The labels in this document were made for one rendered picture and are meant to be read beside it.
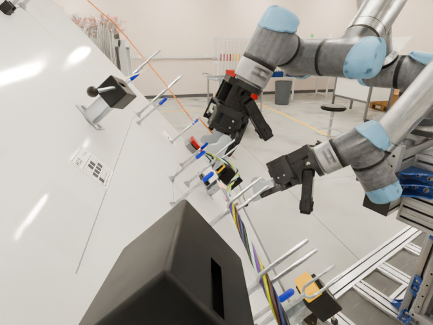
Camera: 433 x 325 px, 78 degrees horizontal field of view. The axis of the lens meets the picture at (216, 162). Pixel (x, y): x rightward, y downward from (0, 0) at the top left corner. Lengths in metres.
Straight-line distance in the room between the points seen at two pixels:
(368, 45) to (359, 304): 1.36
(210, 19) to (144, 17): 1.90
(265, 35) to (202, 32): 8.36
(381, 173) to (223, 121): 0.37
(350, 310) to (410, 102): 1.13
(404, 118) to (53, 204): 0.76
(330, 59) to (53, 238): 0.55
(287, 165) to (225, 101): 0.23
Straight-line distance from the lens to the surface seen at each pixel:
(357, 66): 0.59
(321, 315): 0.58
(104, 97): 0.42
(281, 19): 0.59
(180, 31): 8.84
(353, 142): 0.67
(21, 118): 0.33
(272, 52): 0.59
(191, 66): 8.88
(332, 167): 0.69
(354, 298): 1.72
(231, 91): 0.59
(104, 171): 0.35
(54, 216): 0.25
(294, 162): 0.70
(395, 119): 0.82
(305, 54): 0.64
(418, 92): 0.82
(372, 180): 0.71
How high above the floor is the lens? 1.40
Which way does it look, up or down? 23 degrees down
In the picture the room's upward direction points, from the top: straight up
